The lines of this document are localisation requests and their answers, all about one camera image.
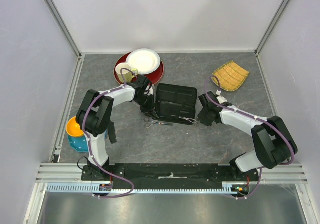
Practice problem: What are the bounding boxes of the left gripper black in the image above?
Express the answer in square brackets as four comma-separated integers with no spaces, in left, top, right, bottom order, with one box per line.
[134,94,160,120]

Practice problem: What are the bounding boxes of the silver hair scissors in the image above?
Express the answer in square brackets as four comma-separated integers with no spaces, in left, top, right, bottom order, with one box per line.
[179,117,199,127]

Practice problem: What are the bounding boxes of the black zip tool case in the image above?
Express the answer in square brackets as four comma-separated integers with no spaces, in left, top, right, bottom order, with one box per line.
[155,83,198,125]

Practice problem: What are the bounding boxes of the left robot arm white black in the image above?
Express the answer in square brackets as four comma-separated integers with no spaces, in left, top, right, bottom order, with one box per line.
[75,75,156,180]

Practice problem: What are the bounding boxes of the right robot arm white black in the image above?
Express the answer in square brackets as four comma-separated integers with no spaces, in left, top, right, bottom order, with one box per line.
[197,91,298,181]

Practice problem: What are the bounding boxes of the red round tray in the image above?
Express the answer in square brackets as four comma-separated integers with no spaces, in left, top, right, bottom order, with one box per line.
[113,52,165,85]

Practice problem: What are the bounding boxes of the yellow woven bamboo basket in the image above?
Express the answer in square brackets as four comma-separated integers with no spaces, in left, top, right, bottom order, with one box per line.
[211,60,249,92]

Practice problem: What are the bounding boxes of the pale yellow mug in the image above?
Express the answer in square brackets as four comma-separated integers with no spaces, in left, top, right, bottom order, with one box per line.
[115,62,138,83]

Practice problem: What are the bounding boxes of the white paper plate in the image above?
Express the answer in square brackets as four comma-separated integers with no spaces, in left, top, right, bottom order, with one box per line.
[126,48,161,74]

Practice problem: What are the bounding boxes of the blue dotted plate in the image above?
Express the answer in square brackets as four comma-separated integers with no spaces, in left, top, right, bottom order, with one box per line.
[67,130,89,152]

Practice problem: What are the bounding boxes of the orange small bowl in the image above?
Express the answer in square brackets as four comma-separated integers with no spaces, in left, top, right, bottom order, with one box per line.
[65,116,84,137]

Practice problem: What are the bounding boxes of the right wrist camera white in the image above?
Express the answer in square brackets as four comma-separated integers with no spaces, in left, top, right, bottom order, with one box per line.
[215,90,228,104]

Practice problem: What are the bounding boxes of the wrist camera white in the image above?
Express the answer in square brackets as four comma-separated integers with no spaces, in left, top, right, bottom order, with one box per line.
[146,86,154,96]
[215,90,228,104]

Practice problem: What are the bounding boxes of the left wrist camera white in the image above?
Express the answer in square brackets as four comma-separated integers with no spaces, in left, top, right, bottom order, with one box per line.
[146,86,154,96]

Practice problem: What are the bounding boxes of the black handled comb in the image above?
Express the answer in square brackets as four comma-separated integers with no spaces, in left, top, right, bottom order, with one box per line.
[107,121,117,144]

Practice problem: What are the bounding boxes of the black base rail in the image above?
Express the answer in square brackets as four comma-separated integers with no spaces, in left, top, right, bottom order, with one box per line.
[81,162,261,190]

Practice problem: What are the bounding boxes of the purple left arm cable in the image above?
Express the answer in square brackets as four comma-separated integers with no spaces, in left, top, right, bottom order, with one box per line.
[81,68,136,199]

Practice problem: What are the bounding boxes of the grey slotted cable duct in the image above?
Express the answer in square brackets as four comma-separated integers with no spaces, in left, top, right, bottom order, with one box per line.
[45,181,236,194]

